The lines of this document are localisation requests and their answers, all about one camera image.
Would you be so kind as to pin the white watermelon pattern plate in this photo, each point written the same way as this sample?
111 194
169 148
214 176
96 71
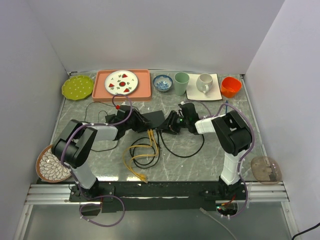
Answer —
121 82

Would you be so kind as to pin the brown petal pattern plate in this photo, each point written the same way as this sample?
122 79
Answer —
49 168

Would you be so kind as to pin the green dotted plate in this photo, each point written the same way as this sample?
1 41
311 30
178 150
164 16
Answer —
77 88

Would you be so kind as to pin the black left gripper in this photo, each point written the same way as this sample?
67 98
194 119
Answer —
142 122

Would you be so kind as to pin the white ceramic mug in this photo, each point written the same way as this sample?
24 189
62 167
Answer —
204 83

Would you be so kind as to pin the black power adapter brick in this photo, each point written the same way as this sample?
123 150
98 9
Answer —
110 119

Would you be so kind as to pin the blue white patterned bowl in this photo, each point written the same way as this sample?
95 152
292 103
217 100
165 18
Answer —
162 83

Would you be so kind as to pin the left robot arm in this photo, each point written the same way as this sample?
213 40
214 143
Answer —
75 142

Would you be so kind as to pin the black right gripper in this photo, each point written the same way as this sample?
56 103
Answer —
171 129

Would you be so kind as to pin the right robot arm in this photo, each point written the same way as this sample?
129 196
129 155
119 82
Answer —
234 134

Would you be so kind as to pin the black network switch box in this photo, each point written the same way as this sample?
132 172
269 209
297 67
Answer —
156 118

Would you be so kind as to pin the aluminium frame rail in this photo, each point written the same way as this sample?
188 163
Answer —
59 194

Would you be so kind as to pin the white square plate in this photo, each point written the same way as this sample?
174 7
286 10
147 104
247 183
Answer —
193 94

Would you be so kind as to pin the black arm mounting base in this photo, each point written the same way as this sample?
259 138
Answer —
114 196

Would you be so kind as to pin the pink plastic tray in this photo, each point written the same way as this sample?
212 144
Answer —
143 93

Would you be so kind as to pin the orange plastic bowl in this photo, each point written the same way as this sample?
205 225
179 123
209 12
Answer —
230 86

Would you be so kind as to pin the transparent brown oval dish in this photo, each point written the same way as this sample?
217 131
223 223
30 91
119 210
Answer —
266 170

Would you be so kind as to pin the pale green cup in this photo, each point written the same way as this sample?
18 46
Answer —
181 80

